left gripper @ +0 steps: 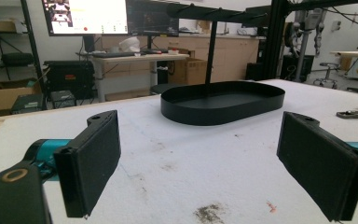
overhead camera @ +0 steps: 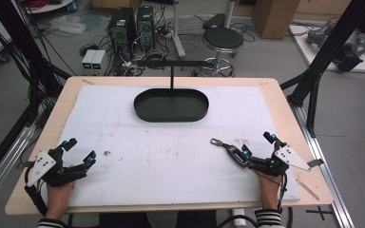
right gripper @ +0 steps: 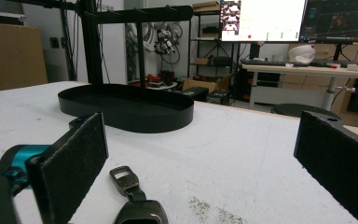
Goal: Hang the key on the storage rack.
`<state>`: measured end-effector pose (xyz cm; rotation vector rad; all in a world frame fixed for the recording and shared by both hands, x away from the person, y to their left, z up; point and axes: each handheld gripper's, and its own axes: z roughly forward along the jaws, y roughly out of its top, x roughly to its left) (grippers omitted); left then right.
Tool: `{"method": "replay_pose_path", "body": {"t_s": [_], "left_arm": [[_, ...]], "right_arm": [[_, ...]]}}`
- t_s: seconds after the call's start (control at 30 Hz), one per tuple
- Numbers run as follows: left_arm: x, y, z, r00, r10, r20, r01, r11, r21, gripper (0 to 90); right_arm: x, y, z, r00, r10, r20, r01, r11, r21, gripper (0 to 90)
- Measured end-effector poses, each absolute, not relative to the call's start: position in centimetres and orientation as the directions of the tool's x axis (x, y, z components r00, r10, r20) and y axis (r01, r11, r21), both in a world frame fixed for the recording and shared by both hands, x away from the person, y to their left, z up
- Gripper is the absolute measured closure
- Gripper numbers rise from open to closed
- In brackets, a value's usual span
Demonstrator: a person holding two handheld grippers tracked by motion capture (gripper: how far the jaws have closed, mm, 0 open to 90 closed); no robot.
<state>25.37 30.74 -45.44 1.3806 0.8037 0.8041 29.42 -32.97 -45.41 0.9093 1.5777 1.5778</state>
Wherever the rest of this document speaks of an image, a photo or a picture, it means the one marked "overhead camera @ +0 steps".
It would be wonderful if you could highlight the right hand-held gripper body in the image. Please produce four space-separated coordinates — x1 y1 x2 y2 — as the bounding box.
247 141 312 178

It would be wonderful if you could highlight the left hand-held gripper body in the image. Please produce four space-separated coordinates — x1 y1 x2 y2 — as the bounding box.
24 145 88 188

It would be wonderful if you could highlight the grey key fob with clasp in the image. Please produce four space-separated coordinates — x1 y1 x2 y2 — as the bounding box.
209 138 250 169

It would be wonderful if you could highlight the person's right hand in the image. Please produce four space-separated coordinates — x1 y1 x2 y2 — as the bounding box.
257 172 283 212

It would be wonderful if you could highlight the person's left hand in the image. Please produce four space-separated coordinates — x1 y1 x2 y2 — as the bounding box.
45 164 77 221

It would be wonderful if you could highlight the wooden table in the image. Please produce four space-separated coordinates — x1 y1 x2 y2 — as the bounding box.
4 75 335 217

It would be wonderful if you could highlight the grey tape piece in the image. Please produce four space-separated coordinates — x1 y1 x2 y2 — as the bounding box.
307 158 325 169

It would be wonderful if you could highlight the thin wooden stick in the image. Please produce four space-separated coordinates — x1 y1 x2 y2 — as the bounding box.
295 179 320 201

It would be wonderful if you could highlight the white foam mat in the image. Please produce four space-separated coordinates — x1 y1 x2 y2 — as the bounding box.
41 85 302 208

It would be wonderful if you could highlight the white power supply unit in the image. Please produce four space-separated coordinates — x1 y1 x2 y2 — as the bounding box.
90 49 107 76
81 48 98 76

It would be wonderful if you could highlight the black stand with oval tray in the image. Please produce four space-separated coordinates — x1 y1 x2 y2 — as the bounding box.
133 59 210 124

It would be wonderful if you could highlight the white floor board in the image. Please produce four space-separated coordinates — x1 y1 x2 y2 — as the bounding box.
288 24 365 74

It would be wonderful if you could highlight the black round stool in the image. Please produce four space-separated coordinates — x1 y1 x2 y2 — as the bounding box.
202 26 245 79

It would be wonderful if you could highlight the grey robot equipment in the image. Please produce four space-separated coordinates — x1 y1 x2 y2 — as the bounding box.
306 22 365 72

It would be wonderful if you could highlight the clear plastic bag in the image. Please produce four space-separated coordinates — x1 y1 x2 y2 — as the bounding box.
48 14 87 35

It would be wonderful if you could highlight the cardboard box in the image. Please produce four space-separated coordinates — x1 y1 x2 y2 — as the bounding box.
252 0 301 41

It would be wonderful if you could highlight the black computer tower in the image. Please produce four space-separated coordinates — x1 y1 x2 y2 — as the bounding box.
136 5 156 52
107 8 138 62

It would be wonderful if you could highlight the white desk leg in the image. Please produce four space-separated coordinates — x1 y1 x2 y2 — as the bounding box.
170 0 186 60

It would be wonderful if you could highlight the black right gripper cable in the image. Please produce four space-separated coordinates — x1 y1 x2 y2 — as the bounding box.
277 172 290 213

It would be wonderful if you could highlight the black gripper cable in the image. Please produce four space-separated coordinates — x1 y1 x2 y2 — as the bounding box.
24 184 49 218
277 172 290 213

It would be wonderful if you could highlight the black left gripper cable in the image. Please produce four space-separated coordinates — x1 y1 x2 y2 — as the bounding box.
24 184 49 218

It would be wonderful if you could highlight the aluminium rail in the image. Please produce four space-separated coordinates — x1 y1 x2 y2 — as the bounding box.
290 103 356 228
0 123 38 211

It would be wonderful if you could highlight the black cable loop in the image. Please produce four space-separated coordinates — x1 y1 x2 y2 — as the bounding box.
216 214 259 228

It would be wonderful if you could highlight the black metal frame strut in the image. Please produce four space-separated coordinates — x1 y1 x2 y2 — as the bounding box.
0 0 72 128
279 0 365 138

